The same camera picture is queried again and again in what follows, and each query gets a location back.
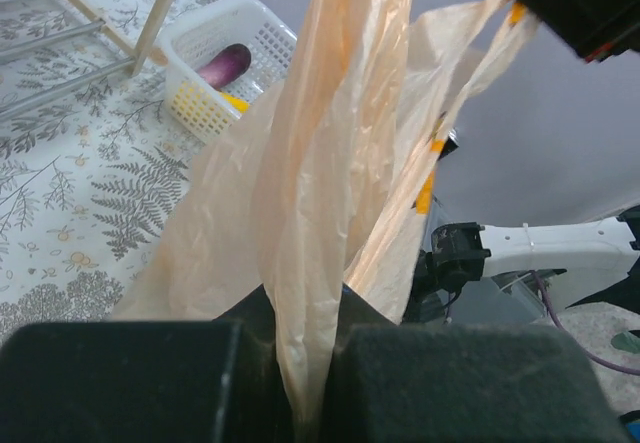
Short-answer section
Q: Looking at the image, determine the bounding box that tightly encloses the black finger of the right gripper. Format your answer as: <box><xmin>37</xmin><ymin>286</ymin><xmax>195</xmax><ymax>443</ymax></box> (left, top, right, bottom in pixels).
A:
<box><xmin>517</xmin><ymin>0</ymin><xmax>639</xmax><ymax>63</ymax></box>

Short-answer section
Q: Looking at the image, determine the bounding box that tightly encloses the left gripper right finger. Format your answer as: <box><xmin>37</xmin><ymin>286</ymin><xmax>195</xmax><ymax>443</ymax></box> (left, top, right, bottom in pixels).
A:
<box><xmin>319</xmin><ymin>289</ymin><xmax>631</xmax><ymax>442</ymax></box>

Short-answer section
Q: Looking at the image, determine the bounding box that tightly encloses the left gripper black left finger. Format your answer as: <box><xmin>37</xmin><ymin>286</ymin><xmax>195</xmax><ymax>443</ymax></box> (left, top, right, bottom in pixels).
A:
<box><xmin>1</xmin><ymin>289</ymin><xmax>293</xmax><ymax>442</ymax></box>

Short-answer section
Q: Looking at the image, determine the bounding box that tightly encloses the peach plastic grocery bag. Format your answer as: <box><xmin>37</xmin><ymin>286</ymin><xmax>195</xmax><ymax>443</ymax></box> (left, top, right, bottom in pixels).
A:
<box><xmin>112</xmin><ymin>0</ymin><xmax>537</xmax><ymax>441</ymax></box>

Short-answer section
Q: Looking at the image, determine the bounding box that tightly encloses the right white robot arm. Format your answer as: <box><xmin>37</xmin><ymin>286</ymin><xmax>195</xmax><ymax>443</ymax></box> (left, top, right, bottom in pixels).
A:
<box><xmin>407</xmin><ymin>0</ymin><xmax>639</xmax><ymax>312</ymax></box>

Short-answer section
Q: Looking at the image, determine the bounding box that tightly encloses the yellow squash toy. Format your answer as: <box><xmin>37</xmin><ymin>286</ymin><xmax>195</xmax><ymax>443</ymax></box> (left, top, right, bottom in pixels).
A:
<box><xmin>220</xmin><ymin>93</ymin><xmax>250</xmax><ymax>113</ymax></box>

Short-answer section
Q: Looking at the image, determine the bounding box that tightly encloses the purple eggplant toy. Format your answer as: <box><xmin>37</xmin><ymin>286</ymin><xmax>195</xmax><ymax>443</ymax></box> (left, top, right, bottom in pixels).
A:
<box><xmin>197</xmin><ymin>43</ymin><xmax>252</xmax><ymax>90</ymax></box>

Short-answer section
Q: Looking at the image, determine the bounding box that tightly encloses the white plastic basket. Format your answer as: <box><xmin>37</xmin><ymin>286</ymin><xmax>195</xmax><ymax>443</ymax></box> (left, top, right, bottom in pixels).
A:
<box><xmin>159</xmin><ymin>0</ymin><xmax>296</xmax><ymax>143</ymax></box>

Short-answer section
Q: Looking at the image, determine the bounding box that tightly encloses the white metal shelf rack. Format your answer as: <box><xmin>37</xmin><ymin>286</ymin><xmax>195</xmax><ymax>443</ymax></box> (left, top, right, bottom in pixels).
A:
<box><xmin>1</xmin><ymin>0</ymin><xmax>174</xmax><ymax>122</ymax></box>

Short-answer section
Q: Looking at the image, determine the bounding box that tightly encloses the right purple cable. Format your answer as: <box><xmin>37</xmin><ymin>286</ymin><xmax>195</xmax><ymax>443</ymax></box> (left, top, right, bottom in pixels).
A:
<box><xmin>529</xmin><ymin>268</ymin><xmax>640</xmax><ymax>377</ymax></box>

